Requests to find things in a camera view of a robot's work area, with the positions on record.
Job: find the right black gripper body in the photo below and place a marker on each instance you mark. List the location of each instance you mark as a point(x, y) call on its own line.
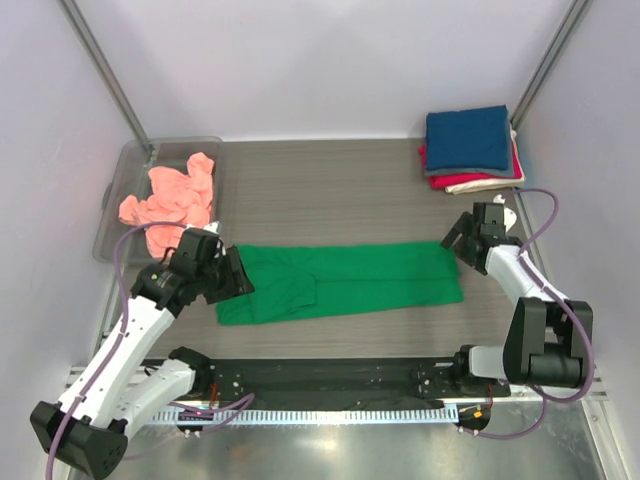
point(467, 240)

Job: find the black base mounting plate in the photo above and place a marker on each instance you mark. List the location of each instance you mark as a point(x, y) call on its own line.
point(428, 378)

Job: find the right corner aluminium post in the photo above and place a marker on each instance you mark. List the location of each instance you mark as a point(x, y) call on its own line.
point(568, 26)

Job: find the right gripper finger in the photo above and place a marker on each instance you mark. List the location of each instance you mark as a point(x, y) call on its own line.
point(458, 231)
point(467, 249)

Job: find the folded red t shirt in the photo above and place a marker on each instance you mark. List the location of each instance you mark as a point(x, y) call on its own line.
point(447, 180)

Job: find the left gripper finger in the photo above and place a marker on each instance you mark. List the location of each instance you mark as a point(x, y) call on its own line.
point(225, 292)
point(238, 280)

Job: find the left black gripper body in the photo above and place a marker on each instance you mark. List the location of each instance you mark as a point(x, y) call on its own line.
point(230, 275)

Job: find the folded cream t shirt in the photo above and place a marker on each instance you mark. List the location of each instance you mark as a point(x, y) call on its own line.
point(494, 182)

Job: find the slotted cable duct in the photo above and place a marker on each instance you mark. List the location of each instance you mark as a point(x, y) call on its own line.
point(173, 416)

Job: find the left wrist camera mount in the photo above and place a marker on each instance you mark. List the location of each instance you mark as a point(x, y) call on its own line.
point(213, 233)

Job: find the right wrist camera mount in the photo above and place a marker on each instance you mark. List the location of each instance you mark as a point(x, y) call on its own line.
point(510, 217)

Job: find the corner aluminium post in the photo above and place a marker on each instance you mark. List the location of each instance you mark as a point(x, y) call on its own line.
point(85, 35)
point(568, 26)

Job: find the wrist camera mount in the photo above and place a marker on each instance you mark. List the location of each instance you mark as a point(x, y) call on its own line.
point(213, 233)
point(510, 217)

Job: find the left corner aluminium post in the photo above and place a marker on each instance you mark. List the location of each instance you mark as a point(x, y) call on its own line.
point(85, 35)

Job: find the folded blue t shirt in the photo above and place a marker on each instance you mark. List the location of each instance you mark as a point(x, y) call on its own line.
point(468, 139)

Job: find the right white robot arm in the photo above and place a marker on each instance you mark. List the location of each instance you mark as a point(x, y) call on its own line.
point(548, 343)

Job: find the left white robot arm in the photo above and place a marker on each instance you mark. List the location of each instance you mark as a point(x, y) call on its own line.
point(91, 424)

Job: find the green t shirt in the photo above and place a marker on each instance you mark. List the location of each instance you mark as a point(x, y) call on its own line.
point(299, 283)

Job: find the salmon pink t shirt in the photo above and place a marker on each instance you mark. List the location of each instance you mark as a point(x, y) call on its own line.
point(185, 198)

